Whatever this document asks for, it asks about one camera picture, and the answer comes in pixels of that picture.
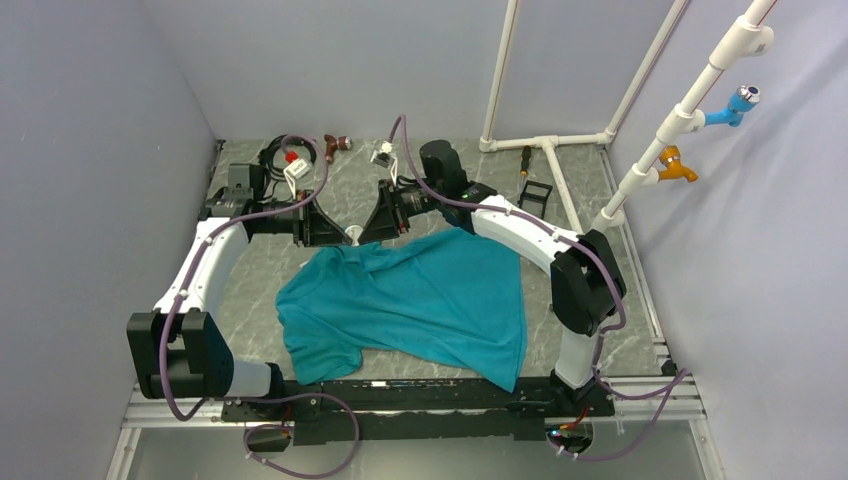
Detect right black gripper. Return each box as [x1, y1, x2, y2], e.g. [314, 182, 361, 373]
[358, 179, 444, 246]

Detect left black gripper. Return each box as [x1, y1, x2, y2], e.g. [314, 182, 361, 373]
[256, 190, 352, 248]

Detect teal t-shirt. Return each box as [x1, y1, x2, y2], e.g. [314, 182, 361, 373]
[275, 228, 527, 392]

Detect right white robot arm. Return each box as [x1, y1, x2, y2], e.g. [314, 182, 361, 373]
[355, 140, 626, 415]

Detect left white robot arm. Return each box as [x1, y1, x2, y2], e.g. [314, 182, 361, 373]
[127, 163, 352, 420]

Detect brown brass faucet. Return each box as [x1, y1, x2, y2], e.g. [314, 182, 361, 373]
[324, 134, 352, 164]

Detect black yellow screwdriver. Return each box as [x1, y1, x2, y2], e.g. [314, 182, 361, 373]
[520, 145, 533, 177]

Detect orange faucet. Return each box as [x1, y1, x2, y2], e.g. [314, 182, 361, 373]
[658, 145, 698, 183]

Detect blue faucet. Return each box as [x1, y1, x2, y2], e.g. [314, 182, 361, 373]
[705, 85, 761, 127]

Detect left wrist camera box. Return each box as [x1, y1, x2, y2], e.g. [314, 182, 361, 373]
[283, 151, 312, 181]

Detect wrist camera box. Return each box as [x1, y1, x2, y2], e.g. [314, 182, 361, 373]
[283, 151, 312, 181]
[369, 141, 397, 169]

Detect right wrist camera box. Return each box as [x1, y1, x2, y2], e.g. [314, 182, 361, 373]
[369, 141, 397, 169]

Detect coiled black cable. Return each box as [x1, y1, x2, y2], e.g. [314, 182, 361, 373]
[256, 134, 319, 181]

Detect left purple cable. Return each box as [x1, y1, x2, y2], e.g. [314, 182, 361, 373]
[158, 134, 362, 480]

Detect black rectangular frame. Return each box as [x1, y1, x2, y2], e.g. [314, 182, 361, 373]
[517, 179, 553, 219]

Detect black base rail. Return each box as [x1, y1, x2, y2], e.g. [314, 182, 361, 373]
[221, 376, 615, 446]

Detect white pvc pipe frame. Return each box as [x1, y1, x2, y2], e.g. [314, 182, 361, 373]
[476, 1, 779, 232]

